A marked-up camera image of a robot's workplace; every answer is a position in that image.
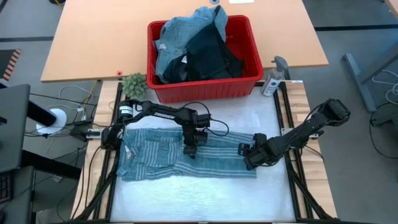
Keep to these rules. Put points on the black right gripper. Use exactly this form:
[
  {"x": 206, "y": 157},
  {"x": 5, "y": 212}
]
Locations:
[{"x": 267, "y": 149}]

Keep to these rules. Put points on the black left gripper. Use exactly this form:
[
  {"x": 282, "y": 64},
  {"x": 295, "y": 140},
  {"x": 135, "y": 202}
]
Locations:
[{"x": 196, "y": 137}]

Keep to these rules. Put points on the blue white striped shirt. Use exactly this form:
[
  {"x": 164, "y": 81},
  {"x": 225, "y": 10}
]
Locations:
[{"x": 217, "y": 161}]

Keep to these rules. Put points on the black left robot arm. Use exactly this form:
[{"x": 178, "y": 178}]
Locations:
[{"x": 155, "y": 113}]

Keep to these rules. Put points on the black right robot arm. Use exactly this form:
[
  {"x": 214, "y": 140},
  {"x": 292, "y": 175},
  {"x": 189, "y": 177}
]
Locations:
[{"x": 311, "y": 127}]

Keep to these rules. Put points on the red plastic laundry bin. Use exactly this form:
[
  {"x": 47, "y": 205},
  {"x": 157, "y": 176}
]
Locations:
[{"x": 205, "y": 90}]

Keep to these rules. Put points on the white padded table mat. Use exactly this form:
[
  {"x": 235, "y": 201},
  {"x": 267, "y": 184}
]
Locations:
[{"x": 202, "y": 199}]

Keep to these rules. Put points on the clear spray bottle grey trigger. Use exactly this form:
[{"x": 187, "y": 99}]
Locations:
[{"x": 271, "y": 83}]

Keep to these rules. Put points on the small potted green plant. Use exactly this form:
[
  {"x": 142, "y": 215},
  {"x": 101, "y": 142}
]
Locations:
[{"x": 134, "y": 86}]

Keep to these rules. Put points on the dark navy garment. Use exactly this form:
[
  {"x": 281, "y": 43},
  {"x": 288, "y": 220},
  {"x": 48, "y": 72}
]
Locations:
[{"x": 206, "y": 56}]

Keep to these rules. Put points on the small red object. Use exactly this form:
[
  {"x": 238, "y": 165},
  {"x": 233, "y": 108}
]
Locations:
[{"x": 118, "y": 73}]

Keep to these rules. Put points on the black power adapter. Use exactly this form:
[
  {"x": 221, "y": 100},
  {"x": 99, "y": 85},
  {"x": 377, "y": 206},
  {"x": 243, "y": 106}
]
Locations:
[{"x": 79, "y": 133}]

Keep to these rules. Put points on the light blue denim garment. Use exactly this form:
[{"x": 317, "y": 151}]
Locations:
[{"x": 177, "y": 40}]

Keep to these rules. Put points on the white round base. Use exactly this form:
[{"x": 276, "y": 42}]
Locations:
[{"x": 59, "y": 119}]

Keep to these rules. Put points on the grey desk leg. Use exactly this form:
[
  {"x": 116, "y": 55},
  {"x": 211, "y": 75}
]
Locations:
[{"x": 362, "y": 77}]

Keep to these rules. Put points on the black chair base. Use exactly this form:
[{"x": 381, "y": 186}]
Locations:
[{"x": 385, "y": 116}]

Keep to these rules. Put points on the light wooden desk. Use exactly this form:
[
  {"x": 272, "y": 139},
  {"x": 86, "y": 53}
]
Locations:
[{"x": 93, "y": 37}]

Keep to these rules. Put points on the white paper sheet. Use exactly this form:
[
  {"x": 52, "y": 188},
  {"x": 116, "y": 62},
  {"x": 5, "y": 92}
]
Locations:
[{"x": 241, "y": 1}]

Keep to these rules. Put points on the black monitor pole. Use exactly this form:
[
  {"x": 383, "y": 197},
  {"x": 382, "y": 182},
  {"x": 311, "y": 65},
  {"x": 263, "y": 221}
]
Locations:
[{"x": 38, "y": 113}]

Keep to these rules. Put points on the dark grey monitor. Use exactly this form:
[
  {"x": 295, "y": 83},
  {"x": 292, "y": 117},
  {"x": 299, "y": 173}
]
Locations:
[{"x": 12, "y": 124}]

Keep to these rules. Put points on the black keyboard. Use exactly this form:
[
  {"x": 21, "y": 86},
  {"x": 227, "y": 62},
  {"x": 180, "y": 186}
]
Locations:
[{"x": 4, "y": 188}]

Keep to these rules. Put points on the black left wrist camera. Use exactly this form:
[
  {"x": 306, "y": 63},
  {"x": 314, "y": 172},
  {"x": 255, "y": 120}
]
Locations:
[{"x": 203, "y": 120}]

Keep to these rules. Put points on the black aluminium table frame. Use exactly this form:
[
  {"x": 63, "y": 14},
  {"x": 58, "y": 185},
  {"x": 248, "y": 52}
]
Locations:
[{"x": 294, "y": 186}]

